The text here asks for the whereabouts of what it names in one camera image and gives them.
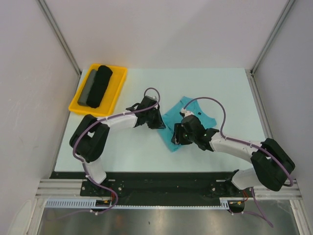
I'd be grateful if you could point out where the turquoise t-shirt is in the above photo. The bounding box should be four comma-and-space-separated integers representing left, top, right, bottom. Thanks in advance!
157, 96, 217, 152

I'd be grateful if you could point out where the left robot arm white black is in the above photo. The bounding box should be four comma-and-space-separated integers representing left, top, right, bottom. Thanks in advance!
69, 95, 165, 196

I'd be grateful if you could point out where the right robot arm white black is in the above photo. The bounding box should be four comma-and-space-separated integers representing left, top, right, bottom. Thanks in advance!
171, 115, 295, 196

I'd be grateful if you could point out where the yellow plastic tray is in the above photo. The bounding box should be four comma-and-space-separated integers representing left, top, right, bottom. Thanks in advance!
68, 64, 128, 117

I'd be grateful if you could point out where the rolled black t-shirt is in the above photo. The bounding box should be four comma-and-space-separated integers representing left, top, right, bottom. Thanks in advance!
86, 65, 113, 108

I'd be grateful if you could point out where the rolled grey t-shirt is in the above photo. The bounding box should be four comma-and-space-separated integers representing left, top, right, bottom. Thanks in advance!
77, 69, 97, 106

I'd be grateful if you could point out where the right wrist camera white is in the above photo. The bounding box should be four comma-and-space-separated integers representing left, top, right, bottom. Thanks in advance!
180, 108, 194, 118

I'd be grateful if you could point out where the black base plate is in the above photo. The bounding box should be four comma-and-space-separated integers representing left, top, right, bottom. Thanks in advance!
50, 171, 255, 207

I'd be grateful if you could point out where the right aluminium frame post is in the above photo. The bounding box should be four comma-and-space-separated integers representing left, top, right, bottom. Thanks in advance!
250, 0, 296, 74

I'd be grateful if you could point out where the aluminium frame post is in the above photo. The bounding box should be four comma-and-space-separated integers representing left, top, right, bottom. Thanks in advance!
250, 0, 296, 74
36, 0, 82, 75

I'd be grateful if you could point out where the grey slotted cable duct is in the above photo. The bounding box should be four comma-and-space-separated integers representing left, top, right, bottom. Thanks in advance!
45, 198, 244, 210

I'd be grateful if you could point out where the left aluminium frame post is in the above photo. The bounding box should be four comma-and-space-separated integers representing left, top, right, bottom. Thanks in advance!
36, 0, 82, 75

